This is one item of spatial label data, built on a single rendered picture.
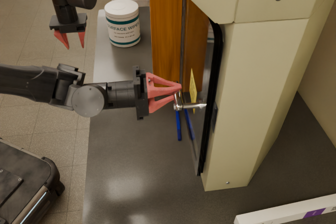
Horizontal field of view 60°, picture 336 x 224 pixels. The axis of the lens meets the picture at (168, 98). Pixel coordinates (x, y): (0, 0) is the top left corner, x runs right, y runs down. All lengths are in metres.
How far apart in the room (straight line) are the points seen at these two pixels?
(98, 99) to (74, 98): 0.04
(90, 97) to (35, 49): 2.61
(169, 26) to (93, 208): 0.51
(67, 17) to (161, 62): 0.30
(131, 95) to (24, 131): 1.78
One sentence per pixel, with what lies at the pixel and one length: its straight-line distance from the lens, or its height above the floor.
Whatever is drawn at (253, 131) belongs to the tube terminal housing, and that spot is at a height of 1.16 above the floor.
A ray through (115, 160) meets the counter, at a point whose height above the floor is 0.94.
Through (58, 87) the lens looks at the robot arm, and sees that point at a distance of 0.61.
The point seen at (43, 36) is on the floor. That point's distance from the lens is 3.29.
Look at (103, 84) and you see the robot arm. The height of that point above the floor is 1.22.
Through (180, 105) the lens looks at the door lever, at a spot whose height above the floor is 1.21.
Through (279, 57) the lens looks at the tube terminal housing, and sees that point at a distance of 0.49.
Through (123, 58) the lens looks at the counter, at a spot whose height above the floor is 0.94.
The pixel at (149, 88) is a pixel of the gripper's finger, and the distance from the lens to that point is 0.58.
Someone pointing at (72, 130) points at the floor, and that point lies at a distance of 2.21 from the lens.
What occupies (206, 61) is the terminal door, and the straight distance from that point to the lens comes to 0.50.
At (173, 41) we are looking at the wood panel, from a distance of 0.87.
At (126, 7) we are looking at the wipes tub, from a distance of 1.18.
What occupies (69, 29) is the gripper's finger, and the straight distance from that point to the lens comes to 0.91.
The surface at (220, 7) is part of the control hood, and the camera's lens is 0.41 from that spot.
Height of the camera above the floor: 1.62
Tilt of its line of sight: 44 degrees down
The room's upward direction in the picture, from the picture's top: straight up
